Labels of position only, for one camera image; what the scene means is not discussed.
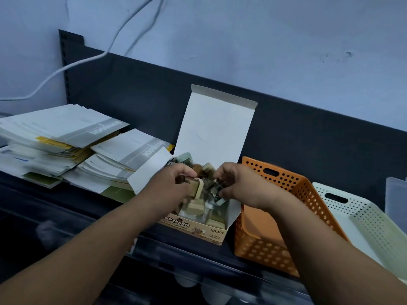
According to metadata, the person's right hand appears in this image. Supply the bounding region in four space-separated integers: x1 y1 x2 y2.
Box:
213 161 280 210

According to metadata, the person's left hand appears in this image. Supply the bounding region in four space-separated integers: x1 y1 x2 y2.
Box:
138 163 198 217

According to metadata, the orange plastic basket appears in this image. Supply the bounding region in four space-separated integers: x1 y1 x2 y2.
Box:
234 156 350 277

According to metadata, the white perforated plastic basket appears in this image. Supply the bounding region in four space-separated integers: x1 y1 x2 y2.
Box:
312 182 407 285

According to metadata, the clear plastic organizer case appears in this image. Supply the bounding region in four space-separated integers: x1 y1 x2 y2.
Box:
385 177 407 234

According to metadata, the person's left forearm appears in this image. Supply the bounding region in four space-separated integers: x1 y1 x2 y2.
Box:
0 193 159 305

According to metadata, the person's right forearm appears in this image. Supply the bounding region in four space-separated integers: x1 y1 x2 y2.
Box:
267 193 407 305

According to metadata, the white cardboard box open lid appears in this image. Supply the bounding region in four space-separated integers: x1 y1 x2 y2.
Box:
127 84 258 246

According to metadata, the stack of white papers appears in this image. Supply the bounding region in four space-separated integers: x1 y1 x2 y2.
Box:
0 136 136 194

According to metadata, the wide black shelf back panel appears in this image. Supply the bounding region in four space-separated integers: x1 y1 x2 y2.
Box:
67 44 407 213

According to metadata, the yellow green printed booklet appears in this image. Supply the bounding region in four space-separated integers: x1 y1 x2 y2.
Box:
35 136 93 156

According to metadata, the white flat notebook package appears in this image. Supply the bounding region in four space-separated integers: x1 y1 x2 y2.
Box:
0 104 129 149

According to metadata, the green cover booklet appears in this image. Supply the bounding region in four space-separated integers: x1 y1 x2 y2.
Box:
22 172 63 189

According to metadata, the white power cable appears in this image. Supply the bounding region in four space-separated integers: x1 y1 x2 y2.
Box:
0 0 159 102

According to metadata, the black wall cable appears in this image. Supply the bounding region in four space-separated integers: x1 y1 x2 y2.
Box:
124 0 167 57

